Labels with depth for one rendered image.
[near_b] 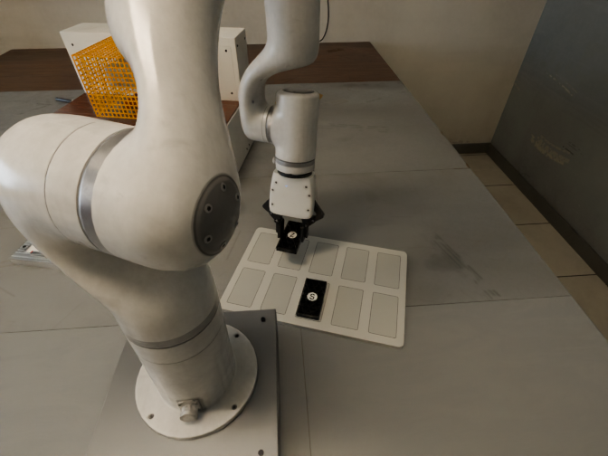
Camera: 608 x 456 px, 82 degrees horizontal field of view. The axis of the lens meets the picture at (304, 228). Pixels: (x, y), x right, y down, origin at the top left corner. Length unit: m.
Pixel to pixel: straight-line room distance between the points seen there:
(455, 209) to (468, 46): 2.00
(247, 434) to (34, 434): 0.38
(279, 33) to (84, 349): 0.70
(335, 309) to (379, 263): 0.18
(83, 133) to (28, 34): 2.71
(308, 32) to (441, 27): 2.27
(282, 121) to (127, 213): 0.46
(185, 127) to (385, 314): 0.61
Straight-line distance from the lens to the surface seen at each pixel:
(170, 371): 0.50
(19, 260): 1.10
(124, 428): 0.64
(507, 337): 0.86
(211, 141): 0.30
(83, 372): 0.83
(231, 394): 0.60
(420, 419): 0.71
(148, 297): 0.41
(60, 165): 0.34
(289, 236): 0.83
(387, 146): 1.37
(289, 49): 0.63
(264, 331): 0.66
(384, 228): 0.99
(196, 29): 0.35
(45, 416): 0.82
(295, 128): 0.69
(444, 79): 3.00
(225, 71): 1.19
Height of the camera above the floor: 1.55
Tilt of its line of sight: 42 degrees down
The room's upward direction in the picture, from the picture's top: straight up
